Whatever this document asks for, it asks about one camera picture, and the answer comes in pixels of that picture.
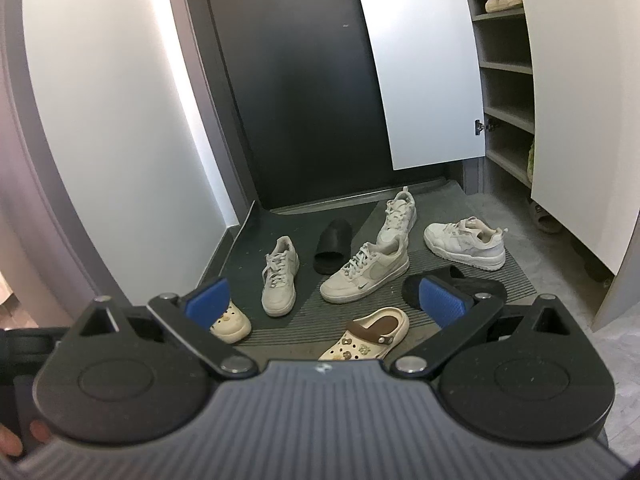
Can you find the pale green shoe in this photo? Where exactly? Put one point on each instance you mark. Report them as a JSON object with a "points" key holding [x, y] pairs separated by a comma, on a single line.
{"points": [[531, 160]]}

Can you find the white sneaker with beige swoosh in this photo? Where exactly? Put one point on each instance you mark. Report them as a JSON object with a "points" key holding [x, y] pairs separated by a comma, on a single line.
{"points": [[350, 280], [277, 290]]}

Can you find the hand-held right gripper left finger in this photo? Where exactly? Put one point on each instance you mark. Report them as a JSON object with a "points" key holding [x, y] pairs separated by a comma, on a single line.
{"points": [[207, 302]]}

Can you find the two-tone grey door mat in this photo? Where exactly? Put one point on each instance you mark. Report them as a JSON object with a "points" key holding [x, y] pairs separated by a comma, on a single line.
{"points": [[300, 321]]}

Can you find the dark shoe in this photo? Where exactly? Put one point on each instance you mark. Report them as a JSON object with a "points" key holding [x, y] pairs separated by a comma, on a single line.
{"points": [[592, 260]]}

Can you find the cream clog with charms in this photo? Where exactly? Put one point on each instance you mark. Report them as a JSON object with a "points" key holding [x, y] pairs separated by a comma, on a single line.
{"points": [[235, 327], [395, 322]]}

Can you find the dark entry door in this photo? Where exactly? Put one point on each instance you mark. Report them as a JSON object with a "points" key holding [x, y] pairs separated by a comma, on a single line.
{"points": [[300, 85]]}

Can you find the tan sandal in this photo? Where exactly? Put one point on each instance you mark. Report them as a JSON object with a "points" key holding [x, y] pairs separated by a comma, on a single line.
{"points": [[547, 221]]}

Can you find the grey shoe cabinet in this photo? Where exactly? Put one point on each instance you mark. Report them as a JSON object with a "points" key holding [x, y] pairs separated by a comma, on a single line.
{"points": [[505, 65]]}

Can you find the chunky white sneaker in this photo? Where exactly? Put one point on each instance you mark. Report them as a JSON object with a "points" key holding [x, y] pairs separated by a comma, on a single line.
{"points": [[460, 242], [397, 210]]}

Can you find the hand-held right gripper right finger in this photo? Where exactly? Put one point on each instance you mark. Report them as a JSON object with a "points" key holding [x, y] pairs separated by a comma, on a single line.
{"points": [[442, 305]]}

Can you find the person's left hand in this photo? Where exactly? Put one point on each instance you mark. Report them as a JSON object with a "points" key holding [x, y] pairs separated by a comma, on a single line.
{"points": [[9, 445]]}

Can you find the black slide sandal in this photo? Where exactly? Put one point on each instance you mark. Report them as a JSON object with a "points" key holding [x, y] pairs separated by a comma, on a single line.
{"points": [[475, 282], [332, 240]]}

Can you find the metal door hinge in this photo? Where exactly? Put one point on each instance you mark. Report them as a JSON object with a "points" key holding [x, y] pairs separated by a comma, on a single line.
{"points": [[482, 126]]}

